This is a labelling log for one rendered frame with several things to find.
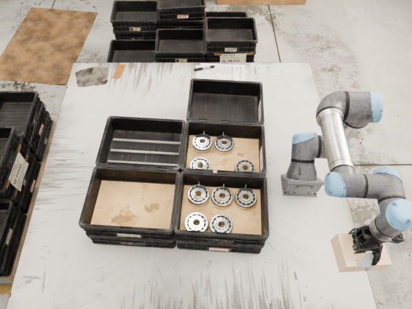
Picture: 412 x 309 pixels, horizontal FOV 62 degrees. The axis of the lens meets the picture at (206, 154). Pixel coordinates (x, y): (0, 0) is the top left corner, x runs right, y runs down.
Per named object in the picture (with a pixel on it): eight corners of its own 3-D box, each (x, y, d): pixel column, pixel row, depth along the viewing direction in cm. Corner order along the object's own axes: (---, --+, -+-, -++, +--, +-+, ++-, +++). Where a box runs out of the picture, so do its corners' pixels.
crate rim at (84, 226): (180, 173, 161) (179, 170, 159) (173, 234, 144) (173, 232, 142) (95, 168, 161) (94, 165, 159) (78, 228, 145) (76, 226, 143)
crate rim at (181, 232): (265, 178, 160) (267, 175, 158) (268, 240, 143) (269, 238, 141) (180, 173, 161) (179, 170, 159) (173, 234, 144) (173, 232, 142)
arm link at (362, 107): (312, 140, 179) (344, 84, 128) (342, 141, 177) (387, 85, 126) (313, 161, 175) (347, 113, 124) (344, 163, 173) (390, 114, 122)
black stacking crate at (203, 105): (259, 97, 201) (262, 83, 191) (260, 137, 184) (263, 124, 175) (191, 93, 201) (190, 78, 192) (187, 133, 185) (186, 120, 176)
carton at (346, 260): (371, 238, 131) (380, 230, 125) (382, 270, 125) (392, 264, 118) (330, 240, 130) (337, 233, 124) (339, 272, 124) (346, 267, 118)
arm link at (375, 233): (394, 213, 105) (404, 238, 101) (387, 218, 109) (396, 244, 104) (370, 214, 105) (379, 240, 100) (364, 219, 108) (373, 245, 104)
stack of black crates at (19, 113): (16, 121, 272) (-5, 91, 243) (54, 121, 272) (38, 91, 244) (0, 164, 250) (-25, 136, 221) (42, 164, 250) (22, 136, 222)
